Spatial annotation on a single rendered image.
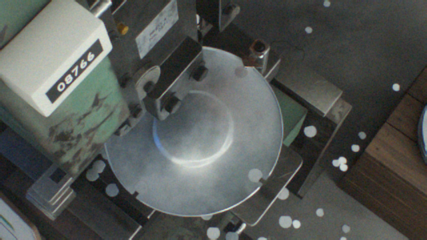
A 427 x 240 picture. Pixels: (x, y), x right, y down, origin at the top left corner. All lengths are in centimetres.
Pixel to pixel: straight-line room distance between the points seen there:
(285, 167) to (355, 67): 100
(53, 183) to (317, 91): 52
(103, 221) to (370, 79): 113
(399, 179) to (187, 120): 66
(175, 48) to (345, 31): 122
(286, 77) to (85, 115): 63
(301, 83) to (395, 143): 39
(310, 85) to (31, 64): 81
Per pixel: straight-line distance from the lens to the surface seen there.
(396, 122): 148
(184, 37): 79
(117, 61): 58
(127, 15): 62
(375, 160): 144
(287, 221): 106
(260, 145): 94
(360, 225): 175
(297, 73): 115
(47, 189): 99
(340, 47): 193
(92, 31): 40
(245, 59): 99
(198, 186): 92
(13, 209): 118
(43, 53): 40
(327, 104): 113
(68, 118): 55
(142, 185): 93
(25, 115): 49
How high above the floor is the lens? 168
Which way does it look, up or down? 70 degrees down
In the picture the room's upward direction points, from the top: 1 degrees counter-clockwise
